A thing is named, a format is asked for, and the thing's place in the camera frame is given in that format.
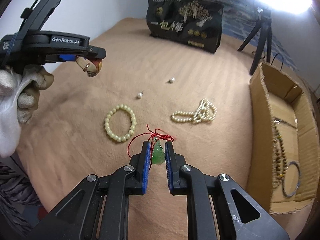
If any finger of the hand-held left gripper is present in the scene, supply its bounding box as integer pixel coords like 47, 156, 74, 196
37, 53, 77, 64
85, 45, 107, 59

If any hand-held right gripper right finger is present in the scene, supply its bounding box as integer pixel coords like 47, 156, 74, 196
164, 141, 291, 240

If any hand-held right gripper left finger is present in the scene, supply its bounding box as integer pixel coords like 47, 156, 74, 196
27, 140, 152, 240

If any green jade pendant red cord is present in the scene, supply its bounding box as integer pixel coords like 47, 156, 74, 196
127, 124, 175, 166

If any brown wooden bracelet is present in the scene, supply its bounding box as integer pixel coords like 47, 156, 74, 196
75, 55, 104, 78

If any cardboard box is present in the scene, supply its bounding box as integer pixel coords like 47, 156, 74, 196
248, 61, 320, 215

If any person's left hand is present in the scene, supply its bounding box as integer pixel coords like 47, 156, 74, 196
0, 64, 54, 157

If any tan blanket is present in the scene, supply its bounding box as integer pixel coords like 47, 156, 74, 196
14, 17, 320, 240

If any black snack bag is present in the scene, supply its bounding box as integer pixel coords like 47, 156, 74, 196
146, 0, 225, 54

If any silver bangle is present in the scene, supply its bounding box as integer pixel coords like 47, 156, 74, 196
282, 161, 302, 197

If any striped grey cloth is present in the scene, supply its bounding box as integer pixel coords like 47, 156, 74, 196
0, 159, 48, 232

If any blue patterned cloth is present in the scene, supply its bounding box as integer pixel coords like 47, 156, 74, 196
219, 2, 298, 73

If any black tripod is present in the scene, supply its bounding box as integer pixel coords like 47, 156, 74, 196
237, 7, 275, 76

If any cream bead bracelet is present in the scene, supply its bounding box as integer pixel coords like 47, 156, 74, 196
104, 104, 138, 144

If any white pearl necklace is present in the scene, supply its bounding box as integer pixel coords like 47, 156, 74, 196
170, 98, 218, 125

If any brown bead necklace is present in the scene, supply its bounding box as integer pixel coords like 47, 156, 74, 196
271, 117, 288, 193

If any black cable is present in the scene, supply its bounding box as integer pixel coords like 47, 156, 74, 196
271, 53, 285, 71

